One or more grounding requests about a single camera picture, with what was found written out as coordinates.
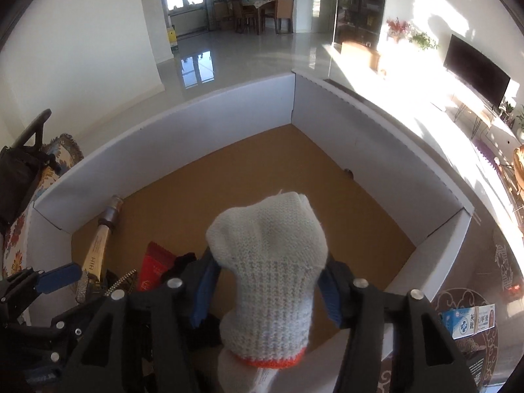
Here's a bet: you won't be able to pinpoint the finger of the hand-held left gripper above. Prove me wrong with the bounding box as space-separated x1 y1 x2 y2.
0 262 83 309
49 297 105 362

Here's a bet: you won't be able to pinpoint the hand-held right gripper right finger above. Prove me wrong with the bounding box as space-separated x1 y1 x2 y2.
316 253 480 393

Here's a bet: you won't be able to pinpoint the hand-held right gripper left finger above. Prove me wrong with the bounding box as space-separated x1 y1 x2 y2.
61 249 222 393

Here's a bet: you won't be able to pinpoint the black sock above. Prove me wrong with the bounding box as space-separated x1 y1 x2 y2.
163 251 198 284

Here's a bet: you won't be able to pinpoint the beige cosmetic tube gold cap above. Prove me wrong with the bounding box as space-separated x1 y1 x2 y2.
79 194 126 284

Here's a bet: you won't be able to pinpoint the red snack packets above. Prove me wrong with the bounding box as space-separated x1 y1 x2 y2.
137 241 179 292

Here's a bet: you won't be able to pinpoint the gold rhinestone hair claw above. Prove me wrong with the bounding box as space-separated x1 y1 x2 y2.
75 269 138 306

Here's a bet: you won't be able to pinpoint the white knit glove orange cuff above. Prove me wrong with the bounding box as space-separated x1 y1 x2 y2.
205 190 329 393

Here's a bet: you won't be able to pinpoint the white cardboard box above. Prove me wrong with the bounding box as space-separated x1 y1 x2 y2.
27 67 478 378

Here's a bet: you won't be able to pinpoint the floral patterned cloth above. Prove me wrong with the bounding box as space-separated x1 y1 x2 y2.
0 133 85 325

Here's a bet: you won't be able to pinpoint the black bag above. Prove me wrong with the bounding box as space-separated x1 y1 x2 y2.
0 108 55 224

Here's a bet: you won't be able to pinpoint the white blue medicine box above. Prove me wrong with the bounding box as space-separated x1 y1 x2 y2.
440 304 497 340

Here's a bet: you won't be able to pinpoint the purple foam mat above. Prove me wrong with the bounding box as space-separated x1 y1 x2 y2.
471 139 502 181

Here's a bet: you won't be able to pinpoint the orange chair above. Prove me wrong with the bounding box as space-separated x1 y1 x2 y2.
512 145 524 198

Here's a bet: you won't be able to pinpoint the white television stand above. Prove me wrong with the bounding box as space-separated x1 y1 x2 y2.
446 90 524 140

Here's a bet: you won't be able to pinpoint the green leafy plant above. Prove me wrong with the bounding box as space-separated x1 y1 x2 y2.
409 30 439 52

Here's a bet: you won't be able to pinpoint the black television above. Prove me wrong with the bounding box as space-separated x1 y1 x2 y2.
444 34 512 109

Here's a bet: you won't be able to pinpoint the red flowers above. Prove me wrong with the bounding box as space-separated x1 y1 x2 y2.
386 17 412 44

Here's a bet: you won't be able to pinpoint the wooden dining chair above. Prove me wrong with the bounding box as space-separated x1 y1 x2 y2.
212 0 234 32
273 0 296 34
231 0 249 34

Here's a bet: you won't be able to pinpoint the wooden dining table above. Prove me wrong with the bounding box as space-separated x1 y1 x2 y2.
241 0 280 36

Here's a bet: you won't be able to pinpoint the dark glass cabinet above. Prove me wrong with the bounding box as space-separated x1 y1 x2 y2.
333 0 388 50

